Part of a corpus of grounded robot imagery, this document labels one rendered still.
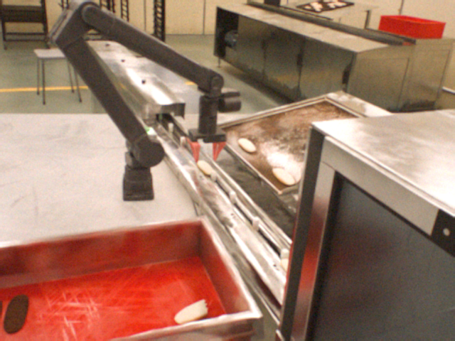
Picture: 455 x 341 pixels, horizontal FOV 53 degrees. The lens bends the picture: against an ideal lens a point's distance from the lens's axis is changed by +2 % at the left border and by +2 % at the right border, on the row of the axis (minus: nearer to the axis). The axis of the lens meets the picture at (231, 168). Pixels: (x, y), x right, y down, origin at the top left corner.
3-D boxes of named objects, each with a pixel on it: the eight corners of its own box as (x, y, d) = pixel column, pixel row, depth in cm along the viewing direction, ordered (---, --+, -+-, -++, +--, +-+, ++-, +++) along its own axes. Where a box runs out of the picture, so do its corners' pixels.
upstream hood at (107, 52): (87, 53, 275) (87, 38, 272) (118, 53, 283) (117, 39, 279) (140, 123, 174) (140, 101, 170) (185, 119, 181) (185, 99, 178)
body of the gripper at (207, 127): (187, 134, 137) (188, 111, 134) (217, 131, 141) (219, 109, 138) (194, 142, 132) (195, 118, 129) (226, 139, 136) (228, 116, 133)
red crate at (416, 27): (377, 28, 461) (379, 15, 455) (402, 28, 477) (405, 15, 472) (416, 38, 421) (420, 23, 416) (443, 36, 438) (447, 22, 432)
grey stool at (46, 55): (74, 91, 485) (70, 48, 466) (82, 101, 457) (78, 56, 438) (36, 94, 468) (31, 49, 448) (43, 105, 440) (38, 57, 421)
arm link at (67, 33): (31, 23, 104) (41, 30, 97) (82, -9, 107) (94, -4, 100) (134, 159, 132) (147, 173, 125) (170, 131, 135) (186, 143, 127)
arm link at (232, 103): (196, 70, 131) (211, 78, 125) (230, 68, 137) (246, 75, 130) (195, 110, 136) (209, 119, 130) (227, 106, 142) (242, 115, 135)
